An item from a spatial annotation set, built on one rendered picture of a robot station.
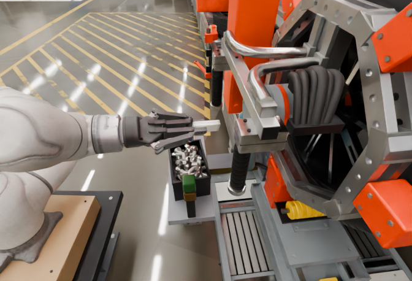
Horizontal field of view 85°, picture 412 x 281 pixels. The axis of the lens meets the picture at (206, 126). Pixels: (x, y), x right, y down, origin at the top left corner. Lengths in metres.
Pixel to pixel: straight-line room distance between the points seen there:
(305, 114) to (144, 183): 1.27
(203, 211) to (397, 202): 0.59
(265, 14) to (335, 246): 0.98
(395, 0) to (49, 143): 0.63
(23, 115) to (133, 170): 1.30
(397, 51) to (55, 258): 1.05
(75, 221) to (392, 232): 0.96
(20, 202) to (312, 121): 0.83
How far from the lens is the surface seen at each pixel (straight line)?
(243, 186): 0.55
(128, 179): 1.60
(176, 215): 0.88
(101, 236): 1.09
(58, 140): 0.40
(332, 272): 1.24
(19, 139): 0.37
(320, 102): 0.42
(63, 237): 1.04
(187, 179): 0.70
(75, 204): 1.10
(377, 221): 0.52
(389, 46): 0.46
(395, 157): 0.48
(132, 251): 1.36
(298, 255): 1.12
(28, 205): 0.94
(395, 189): 0.52
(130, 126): 0.53
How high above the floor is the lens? 1.22
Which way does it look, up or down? 41 degrees down
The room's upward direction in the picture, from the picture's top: straight up
